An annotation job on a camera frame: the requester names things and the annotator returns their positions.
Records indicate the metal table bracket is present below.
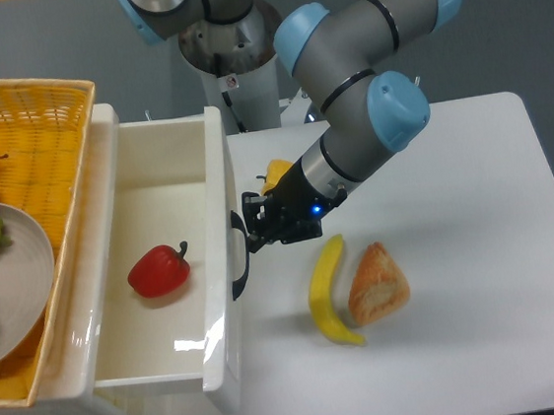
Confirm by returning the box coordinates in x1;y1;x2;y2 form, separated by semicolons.
279;89;323;127

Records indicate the white drawer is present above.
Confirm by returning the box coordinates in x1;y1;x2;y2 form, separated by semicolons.
96;106;248;414

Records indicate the red toy bell pepper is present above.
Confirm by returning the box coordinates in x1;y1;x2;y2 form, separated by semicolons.
127;241;190;299

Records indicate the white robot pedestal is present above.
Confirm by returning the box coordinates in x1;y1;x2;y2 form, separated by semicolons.
178;0;281;135

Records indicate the grey round plate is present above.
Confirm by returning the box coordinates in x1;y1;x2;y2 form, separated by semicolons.
0;203;55;362

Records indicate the black top drawer handle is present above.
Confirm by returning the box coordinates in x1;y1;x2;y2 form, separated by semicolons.
230;210;250;301

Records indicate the toy croissant pastry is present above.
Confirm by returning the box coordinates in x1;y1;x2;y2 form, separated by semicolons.
348;242;411;326

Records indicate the yellow woven basket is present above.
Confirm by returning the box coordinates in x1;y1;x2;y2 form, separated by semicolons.
0;78;96;409

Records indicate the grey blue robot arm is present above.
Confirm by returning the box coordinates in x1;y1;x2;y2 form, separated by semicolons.
117;0;462;252

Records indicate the yellow toy bell pepper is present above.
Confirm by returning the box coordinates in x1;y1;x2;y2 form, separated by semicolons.
257;159;293;195

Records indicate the yellow toy banana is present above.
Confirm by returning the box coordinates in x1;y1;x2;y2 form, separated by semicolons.
308;234;366;347

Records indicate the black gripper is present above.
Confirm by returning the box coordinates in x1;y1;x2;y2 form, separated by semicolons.
242;164;348;253

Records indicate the white drawer cabinet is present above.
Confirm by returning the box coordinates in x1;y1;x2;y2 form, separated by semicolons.
0;104;169;415

